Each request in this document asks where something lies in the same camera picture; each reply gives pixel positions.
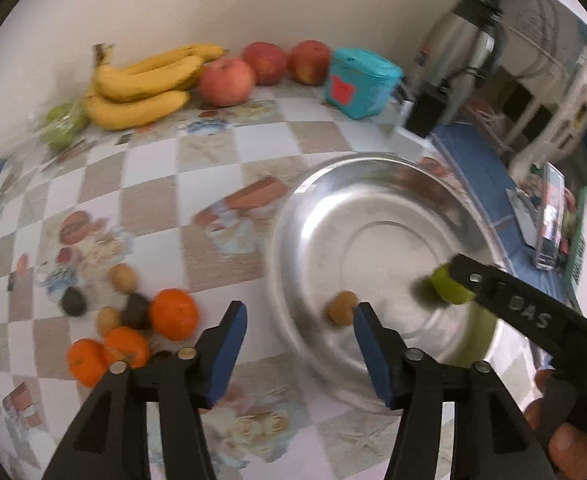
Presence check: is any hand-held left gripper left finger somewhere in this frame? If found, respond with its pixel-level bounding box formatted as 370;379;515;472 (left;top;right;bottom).
41;300;248;480

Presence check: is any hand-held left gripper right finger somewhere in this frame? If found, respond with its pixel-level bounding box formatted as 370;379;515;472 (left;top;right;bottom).
352;302;557;480

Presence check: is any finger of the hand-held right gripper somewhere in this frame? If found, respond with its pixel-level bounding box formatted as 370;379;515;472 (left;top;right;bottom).
447;253;587;363

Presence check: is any brown kiwi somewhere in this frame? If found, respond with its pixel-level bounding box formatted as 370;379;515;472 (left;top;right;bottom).
110;263;139;293
96;306;123;338
326;291;360;328

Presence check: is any orange mandarin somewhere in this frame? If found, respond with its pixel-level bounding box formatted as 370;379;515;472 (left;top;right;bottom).
102;326;152;368
68;338;112;388
150;287;199;342

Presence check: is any green lime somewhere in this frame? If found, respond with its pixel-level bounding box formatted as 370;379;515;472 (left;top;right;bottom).
431;262;477;306

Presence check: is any dark round fruit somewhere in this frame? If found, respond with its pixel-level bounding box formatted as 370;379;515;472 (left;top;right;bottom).
60;287;87;317
122;293;152;330

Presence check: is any stainless steel bowl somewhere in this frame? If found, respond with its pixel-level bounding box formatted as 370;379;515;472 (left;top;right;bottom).
268;152;511;413

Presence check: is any person's right hand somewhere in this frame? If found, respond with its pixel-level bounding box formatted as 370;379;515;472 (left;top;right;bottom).
523;367;587;479

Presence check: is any clear plastic box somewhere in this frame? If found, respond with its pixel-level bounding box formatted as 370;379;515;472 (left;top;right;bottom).
532;162;567;271

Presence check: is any checkered printed tablecloth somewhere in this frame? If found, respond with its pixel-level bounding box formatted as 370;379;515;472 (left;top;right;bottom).
0;95;574;480

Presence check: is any white plastic base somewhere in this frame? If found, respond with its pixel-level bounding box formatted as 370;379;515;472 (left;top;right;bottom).
391;102;431;150

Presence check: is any yellow banana bunch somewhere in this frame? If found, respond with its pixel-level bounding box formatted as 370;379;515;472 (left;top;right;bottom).
84;42;227;132

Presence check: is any stainless steel kettle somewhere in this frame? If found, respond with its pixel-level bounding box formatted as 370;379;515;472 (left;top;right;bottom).
413;0;509;96

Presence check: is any teal box with red label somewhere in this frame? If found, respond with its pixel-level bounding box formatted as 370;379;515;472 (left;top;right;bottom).
322;48;404;121

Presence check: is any red apple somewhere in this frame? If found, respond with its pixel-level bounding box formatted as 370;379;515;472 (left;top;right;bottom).
242;41;288;86
288;40;331;86
198;57;255;107

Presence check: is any bag of green fruit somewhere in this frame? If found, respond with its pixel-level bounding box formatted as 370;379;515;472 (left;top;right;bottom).
34;100;90;152

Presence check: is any white furniture frame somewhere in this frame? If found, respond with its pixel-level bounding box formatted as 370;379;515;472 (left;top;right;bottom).
498;0;587;171

